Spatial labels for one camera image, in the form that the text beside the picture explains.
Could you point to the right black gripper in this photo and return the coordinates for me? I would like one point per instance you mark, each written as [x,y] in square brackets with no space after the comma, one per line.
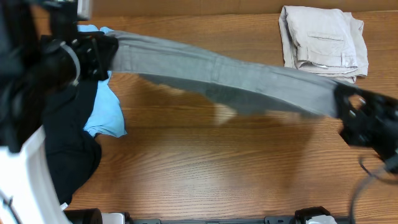
[369,132]

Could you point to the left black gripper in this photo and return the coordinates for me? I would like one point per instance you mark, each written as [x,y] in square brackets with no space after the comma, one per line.
[96,60]

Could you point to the grey shorts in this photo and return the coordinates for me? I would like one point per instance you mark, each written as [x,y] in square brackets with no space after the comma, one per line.
[246,87]

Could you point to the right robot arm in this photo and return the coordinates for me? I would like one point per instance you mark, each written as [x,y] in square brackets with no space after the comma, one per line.
[391,161]

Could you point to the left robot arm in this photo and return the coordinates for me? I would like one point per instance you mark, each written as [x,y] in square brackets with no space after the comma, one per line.
[33,66]

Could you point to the light blue shirt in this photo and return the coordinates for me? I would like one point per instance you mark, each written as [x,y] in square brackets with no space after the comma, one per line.
[107,116]

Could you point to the folded beige pants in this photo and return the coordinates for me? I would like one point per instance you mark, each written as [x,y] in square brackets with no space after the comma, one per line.
[327,42]

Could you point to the black garment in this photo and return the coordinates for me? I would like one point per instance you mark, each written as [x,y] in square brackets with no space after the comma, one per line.
[73,155]

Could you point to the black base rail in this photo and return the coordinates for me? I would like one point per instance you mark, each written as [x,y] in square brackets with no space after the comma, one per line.
[265,220]

